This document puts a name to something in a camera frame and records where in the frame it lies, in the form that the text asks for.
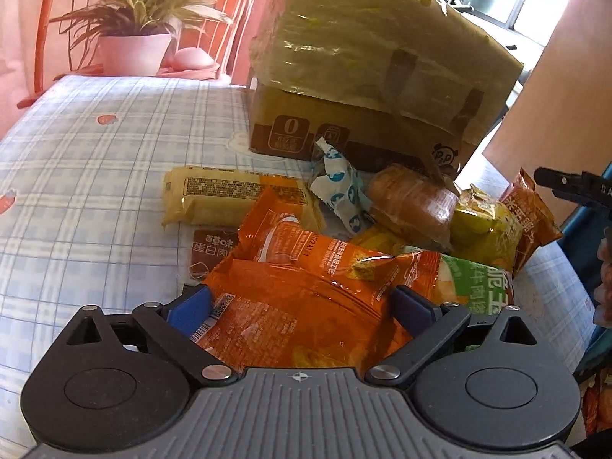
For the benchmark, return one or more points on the brown cardboard box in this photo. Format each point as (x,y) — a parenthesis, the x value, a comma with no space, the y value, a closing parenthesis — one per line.
(373,33)

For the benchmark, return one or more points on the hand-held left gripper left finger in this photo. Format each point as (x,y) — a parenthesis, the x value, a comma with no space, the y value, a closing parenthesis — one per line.
(189,310)

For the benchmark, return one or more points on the large orange snack packet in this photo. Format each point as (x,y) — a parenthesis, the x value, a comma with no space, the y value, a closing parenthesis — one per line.
(296,315)

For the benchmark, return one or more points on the green snack packet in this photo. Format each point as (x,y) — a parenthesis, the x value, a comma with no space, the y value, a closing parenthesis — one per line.
(473,282)

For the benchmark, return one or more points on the orange snack bag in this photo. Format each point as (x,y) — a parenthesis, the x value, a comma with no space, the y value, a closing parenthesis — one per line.
(597,401)

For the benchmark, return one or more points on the small orange snack packet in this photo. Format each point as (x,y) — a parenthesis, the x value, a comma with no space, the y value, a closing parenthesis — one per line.
(530,215)

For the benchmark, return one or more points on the white and blue snack wrapper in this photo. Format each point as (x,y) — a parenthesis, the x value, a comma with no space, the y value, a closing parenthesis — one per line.
(339,177)

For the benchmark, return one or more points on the plaid tablecloth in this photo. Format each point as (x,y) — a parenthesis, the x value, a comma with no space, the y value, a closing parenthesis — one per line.
(95,177)

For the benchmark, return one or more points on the orange packet with red stripe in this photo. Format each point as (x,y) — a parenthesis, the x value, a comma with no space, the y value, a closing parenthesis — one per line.
(287,239)

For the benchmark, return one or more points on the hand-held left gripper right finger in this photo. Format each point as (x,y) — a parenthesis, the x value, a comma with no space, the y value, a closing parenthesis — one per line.
(411,307)

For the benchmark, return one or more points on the small brown snack packet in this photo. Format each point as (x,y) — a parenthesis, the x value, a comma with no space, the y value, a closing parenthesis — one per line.
(208,253)

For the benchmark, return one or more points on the bread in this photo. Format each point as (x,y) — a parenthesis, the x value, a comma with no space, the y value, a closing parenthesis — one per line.
(411,205)

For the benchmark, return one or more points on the wooden board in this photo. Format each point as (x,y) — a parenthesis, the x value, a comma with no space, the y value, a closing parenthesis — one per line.
(564,105)

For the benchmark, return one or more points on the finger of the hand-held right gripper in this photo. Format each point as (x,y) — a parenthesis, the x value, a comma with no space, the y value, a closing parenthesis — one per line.
(557,182)

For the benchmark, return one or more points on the long yellow snack packet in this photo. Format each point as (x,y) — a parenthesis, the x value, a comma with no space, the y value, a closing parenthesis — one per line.
(215,196)

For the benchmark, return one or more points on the person's right hand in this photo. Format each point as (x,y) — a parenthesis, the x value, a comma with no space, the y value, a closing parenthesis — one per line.
(605,287)

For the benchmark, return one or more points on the yellow packet under bread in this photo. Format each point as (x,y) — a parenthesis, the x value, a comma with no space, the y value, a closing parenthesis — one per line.
(377,241)

